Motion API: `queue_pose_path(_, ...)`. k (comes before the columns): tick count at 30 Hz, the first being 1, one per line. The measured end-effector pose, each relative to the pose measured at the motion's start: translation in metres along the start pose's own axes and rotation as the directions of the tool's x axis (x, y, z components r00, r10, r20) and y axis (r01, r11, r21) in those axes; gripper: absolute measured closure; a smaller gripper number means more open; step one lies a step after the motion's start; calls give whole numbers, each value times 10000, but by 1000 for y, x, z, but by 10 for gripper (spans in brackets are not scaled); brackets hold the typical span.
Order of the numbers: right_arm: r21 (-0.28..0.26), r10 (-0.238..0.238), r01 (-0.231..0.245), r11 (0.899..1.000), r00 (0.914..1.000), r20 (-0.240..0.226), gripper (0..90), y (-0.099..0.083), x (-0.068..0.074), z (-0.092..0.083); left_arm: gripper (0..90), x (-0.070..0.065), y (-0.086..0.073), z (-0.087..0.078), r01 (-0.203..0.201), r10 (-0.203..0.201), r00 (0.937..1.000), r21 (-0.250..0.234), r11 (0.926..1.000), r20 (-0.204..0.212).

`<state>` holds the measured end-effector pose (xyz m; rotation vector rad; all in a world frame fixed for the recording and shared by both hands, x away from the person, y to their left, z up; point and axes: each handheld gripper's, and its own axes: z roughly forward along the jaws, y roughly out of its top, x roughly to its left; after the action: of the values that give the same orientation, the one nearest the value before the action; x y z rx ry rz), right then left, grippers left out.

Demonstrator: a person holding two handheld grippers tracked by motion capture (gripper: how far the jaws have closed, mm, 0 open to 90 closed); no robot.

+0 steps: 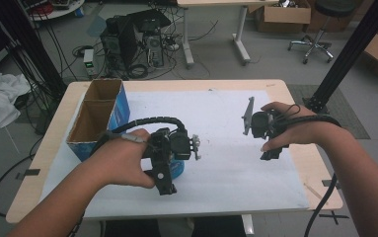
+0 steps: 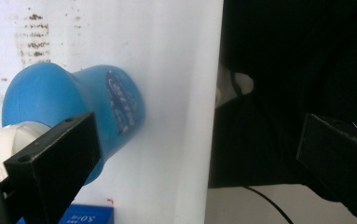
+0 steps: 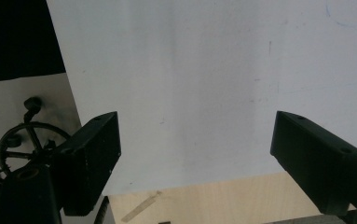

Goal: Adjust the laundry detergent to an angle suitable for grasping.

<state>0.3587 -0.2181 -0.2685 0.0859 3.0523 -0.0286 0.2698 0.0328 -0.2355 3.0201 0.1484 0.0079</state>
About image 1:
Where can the black tape strip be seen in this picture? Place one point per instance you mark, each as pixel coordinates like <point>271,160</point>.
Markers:
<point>328,183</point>
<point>28,173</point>

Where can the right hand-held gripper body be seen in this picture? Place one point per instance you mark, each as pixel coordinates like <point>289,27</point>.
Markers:
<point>260,125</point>

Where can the black aluminium frame post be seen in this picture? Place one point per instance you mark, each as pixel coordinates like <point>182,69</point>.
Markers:
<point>347,56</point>

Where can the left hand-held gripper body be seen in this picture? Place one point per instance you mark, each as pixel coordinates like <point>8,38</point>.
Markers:
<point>180,144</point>

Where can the thin wooden stick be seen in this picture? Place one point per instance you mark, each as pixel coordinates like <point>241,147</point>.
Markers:
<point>313,191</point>

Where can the blue round container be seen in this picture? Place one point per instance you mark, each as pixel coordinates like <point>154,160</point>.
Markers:
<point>177,169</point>

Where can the grey floor mat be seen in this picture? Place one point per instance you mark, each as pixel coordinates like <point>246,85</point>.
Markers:
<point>347,118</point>

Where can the black tape cross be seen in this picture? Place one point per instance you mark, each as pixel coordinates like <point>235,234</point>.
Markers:
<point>334,217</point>

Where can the light wooden table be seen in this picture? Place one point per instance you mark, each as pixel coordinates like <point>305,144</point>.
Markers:
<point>303,164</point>

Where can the black computer tower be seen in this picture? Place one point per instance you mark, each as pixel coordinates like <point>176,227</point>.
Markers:
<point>124,42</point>

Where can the white table mat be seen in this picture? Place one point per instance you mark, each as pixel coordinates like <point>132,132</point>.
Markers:
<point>229,177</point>

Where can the person's right hand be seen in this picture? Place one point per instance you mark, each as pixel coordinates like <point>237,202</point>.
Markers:
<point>301,128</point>

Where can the round white table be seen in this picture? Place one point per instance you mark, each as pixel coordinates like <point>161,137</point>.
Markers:
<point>61,11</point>

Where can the person's left hand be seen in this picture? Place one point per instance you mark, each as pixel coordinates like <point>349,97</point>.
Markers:
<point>120,161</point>

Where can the white power supply unit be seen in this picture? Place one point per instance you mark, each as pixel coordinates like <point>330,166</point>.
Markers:
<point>89,62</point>

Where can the white-legged desk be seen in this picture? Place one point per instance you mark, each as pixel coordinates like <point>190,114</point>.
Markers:
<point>242,36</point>

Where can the black office stool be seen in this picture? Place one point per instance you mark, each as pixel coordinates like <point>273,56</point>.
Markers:
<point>318,42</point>

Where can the blue open cardboard box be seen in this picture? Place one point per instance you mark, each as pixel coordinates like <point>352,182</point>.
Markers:
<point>119,108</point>

